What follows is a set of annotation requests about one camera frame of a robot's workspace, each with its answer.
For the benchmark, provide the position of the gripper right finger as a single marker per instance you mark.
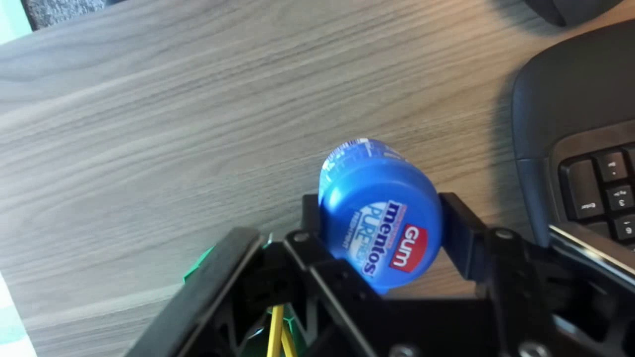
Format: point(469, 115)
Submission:
point(506, 281)

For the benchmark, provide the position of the yellow pencil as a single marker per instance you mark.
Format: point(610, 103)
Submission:
point(280, 341)

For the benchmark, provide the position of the black ergonomic keyboard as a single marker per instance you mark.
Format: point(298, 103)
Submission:
point(574, 132)

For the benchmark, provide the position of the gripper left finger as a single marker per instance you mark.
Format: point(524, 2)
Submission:
point(201, 293)

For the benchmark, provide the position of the blue gum bottle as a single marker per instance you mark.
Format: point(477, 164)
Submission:
point(379, 212)

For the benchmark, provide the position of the black computer mouse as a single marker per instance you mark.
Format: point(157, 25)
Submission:
point(570, 11)

